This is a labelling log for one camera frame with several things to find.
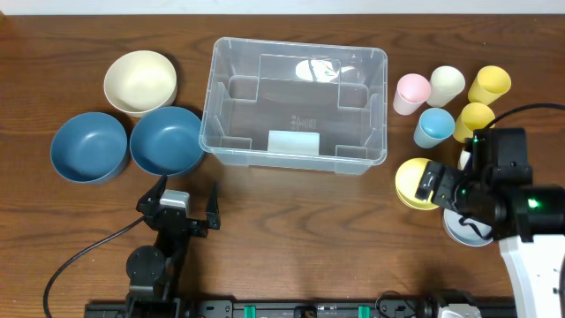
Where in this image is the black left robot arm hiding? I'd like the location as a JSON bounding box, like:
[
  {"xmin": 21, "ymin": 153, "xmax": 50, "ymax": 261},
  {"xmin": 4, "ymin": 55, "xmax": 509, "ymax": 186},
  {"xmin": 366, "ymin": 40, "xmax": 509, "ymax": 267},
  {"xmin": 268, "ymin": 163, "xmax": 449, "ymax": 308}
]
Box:
[{"xmin": 124, "ymin": 175, "xmax": 221, "ymax": 318}]

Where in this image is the yellow cup far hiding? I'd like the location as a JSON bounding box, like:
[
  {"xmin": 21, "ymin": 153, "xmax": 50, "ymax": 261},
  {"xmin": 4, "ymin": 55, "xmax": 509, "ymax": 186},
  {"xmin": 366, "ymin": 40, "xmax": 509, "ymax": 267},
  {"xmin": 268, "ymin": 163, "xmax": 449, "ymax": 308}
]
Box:
[{"xmin": 468, "ymin": 65, "xmax": 512, "ymax": 105}]

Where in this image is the cream cup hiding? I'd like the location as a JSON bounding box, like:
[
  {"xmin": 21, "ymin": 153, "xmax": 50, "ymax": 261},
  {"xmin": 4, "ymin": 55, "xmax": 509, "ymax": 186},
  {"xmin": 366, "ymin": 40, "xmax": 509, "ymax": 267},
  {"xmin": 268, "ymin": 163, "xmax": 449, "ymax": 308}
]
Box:
[{"xmin": 426, "ymin": 65, "xmax": 465, "ymax": 108}]

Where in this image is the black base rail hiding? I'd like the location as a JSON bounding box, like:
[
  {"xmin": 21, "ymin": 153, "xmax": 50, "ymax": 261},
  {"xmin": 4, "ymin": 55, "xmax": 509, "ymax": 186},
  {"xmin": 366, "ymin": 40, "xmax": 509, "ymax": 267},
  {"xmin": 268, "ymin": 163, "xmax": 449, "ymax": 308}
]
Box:
[{"xmin": 84, "ymin": 290, "xmax": 518, "ymax": 318}]

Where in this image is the clear plastic storage bin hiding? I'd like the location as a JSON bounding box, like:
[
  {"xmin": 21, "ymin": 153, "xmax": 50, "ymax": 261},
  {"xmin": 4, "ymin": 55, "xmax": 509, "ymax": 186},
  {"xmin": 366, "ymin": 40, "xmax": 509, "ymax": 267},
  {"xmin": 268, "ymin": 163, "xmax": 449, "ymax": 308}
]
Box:
[{"xmin": 200, "ymin": 37, "xmax": 388, "ymax": 175}]

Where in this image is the white small bowl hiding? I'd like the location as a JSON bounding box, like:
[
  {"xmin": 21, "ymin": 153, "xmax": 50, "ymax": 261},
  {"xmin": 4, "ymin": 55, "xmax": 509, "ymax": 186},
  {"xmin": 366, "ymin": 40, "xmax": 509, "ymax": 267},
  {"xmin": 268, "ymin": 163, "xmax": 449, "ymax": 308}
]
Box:
[{"xmin": 457, "ymin": 149, "xmax": 472, "ymax": 170}]

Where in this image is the yellow cup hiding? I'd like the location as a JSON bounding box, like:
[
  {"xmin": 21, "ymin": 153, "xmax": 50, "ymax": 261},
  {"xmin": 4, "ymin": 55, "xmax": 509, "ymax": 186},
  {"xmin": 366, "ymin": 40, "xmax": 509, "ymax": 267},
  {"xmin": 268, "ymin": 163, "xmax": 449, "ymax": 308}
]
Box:
[
  {"xmin": 468, "ymin": 65, "xmax": 512, "ymax": 105},
  {"xmin": 453, "ymin": 102, "xmax": 495, "ymax": 143}
]

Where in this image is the yellow cup near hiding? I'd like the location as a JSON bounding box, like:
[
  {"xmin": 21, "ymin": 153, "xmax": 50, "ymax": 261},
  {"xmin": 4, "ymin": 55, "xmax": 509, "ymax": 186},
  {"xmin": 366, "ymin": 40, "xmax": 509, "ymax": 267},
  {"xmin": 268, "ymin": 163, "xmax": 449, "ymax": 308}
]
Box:
[{"xmin": 453, "ymin": 102, "xmax": 495, "ymax": 143}]

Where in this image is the light blue cup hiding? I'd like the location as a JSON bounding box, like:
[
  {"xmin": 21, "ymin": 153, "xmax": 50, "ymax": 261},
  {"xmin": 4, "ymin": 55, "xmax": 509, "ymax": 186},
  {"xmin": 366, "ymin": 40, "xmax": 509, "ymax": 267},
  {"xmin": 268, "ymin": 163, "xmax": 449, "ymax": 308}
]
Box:
[{"xmin": 413, "ymin": 108, "xmax": 455, "ymax": 148}]

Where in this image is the grey-blue small bowl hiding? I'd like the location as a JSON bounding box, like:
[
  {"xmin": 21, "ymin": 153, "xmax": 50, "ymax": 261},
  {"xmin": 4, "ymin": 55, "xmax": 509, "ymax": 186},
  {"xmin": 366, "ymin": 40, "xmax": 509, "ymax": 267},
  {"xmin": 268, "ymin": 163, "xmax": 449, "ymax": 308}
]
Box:
[{"xmin": 443, "ymin": 209, "xmax": 493, "ymax": 247}]

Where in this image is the cream large bowl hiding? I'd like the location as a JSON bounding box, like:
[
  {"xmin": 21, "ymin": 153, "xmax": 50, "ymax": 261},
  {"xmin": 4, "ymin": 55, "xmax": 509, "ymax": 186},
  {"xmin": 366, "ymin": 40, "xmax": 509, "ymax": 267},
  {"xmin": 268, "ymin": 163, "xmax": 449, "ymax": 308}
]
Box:
[{"xmin": 103, "ymin": 50, "xmax": 177, "ymax": 117}]

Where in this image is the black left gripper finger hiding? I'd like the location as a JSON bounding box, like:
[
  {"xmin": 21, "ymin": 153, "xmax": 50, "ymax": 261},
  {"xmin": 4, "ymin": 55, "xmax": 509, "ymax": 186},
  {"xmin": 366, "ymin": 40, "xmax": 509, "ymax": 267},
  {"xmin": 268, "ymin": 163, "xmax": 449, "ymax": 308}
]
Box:
[
  {"xmin": 205, "ymin": 183, "xmax": 221, "ymax": 230},
  {"xmin": 136, "ymin": 175, "xmax": 168, "ymax": 215}
]

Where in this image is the dark blue bowl left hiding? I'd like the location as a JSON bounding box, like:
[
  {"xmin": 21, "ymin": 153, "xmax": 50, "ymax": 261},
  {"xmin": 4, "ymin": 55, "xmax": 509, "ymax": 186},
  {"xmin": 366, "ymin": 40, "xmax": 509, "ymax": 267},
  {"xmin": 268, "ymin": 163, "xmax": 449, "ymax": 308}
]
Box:
[{"xmin": 50, "ymin": 112, "xmax": 129, "ymax": 184}]

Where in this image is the pink cup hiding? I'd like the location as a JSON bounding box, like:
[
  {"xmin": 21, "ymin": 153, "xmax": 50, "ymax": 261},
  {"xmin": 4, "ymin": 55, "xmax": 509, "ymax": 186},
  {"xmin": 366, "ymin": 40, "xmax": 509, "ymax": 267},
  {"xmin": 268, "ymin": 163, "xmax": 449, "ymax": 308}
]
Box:
[{"xmin": 393, "ymin": 73, "xmax": 432, "ymax": 116}]

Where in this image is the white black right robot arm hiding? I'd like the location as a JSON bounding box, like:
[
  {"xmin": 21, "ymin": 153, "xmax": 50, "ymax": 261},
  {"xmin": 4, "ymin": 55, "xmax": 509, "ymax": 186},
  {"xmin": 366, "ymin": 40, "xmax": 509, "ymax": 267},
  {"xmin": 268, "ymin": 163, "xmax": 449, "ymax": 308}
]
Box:
[{"xmin": 415, "ymin": 162, "xmax": 564, "ymax": 317}]

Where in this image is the dark blue bowl right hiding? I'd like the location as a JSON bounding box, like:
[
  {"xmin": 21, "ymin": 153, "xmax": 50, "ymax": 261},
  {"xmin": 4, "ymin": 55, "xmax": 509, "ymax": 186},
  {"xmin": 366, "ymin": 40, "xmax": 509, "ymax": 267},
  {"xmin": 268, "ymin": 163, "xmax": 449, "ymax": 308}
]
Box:
[{"xmin": 130, "ymin": 106, "xmax": 204, "ymax": 177}]

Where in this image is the dark blue bowl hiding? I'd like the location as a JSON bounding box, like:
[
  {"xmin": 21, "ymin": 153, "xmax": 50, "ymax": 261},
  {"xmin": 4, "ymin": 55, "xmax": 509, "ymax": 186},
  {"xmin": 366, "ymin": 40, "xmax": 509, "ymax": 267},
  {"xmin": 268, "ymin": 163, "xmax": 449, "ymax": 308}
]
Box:
[
  {"xmin": 130, "ymin": 106, "xmax": 204, "ymax": 177},
  {"xmin": 50, "ymin": 112, "xmax": 129, "ymax": 184}
]

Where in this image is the yellow small bowl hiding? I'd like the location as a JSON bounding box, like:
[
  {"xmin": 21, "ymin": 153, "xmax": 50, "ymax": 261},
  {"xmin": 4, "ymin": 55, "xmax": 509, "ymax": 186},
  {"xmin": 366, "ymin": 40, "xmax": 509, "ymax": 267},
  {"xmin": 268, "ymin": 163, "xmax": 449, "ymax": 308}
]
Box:
[{"xmin": 395, "ymin": 158, "xmax": 438, "ymax": 210}]

